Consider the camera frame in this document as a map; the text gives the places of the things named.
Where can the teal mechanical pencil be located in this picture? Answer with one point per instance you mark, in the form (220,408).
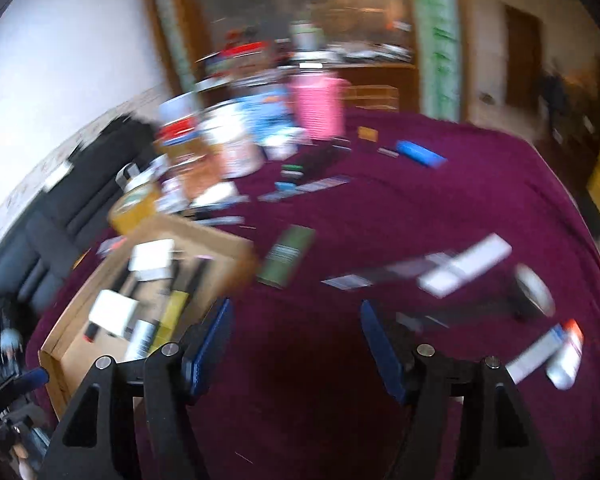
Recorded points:
(305,187)

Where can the bamboo print pillar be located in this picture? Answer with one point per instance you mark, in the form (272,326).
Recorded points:
(437,35)

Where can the yellow tape roll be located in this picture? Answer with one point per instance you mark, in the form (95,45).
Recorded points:
(132,210)

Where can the dark hanging coat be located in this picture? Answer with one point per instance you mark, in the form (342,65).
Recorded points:
(554,97)

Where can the blue label plastic jar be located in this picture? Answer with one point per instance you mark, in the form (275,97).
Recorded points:
(270,110)

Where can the white plastic tub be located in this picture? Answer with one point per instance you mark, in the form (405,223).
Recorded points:
(232,142)

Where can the red lid plastic jar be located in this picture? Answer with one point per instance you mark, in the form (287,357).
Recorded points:
(235,57)

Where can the blue lighter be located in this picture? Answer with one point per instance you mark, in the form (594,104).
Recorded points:
(422,155)

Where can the small blue white box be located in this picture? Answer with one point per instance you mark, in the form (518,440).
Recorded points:
(282,144)

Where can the cardboard box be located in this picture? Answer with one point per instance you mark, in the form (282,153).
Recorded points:
(220,255)

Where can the white printed tube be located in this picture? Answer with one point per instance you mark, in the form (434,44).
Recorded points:
(141,340)

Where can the wooden glass cabinet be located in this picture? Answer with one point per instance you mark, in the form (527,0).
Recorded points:
(290,20)

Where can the wooden door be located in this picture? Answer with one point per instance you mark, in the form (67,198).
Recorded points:
(522,55)

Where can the white cube charger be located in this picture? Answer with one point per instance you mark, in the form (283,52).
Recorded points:
(112,312)

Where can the clear black gel pen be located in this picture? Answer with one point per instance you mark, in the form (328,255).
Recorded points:
(380,274)

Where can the black tape roll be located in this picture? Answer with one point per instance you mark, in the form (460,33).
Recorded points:
(532,290)

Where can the black leather sofa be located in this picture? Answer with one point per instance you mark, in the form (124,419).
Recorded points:
(55,210)

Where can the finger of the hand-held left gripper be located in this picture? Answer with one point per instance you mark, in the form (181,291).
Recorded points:
(32,378)

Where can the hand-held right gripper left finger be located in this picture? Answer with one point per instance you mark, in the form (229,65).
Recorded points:
(207,350)

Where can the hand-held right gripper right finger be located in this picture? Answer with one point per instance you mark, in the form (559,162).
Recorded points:
(382,355)

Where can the black pen silver tip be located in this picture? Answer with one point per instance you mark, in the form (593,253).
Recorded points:
(195,275)

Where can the black marker red cap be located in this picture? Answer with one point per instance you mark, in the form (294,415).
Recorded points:
(91,332)

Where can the green lighter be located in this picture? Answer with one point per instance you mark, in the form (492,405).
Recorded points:
(286,257)

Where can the red label toothpick jar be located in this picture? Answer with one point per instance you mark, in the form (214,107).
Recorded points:
(187,157)

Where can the black pen case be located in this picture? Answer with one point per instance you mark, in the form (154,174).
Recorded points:
(320,157)

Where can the white bottle orange cap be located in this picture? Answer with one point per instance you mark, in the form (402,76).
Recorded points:
(566,360)

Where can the pink knitted sleeve bottle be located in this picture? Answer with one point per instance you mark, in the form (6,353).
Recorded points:
(317,105)

